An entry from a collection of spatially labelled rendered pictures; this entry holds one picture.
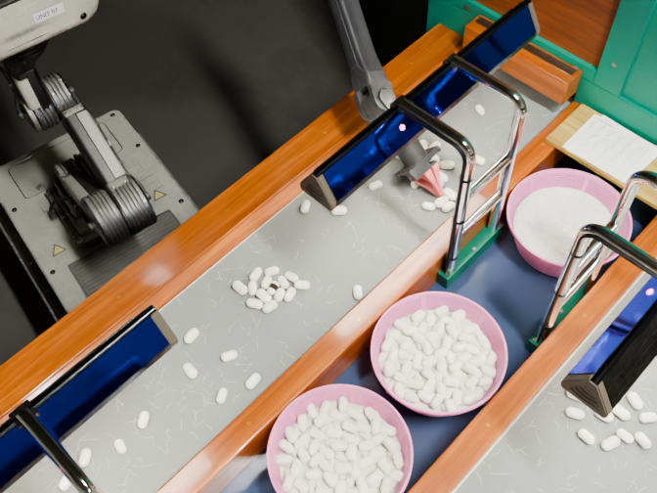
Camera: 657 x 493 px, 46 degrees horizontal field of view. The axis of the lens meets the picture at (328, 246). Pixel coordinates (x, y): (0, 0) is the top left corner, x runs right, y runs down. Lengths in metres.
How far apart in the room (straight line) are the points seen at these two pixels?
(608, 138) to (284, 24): 1.77
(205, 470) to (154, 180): 0.99
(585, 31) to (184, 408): 1.19
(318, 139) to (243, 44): 1.46
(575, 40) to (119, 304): 1.17
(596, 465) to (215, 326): 0.78
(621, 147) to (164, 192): 1.18
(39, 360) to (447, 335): 0.82
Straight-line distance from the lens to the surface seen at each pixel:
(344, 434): 1.51
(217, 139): 2.93
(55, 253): 2.16
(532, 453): 1.53
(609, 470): 1.55
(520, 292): 1.75
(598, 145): 1.90
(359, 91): 1.73
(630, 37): 1.83
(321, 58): 3.18
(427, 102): 1.49
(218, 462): 1.48
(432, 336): 1.59
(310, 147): 1.84
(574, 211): 1.83
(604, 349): 1.24
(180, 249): 1.71
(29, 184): 2.33
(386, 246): 1.70
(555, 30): 1.95
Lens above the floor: 2.15
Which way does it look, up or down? 56 degrees down
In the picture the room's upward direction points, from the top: 4 degrees counter-clockwise
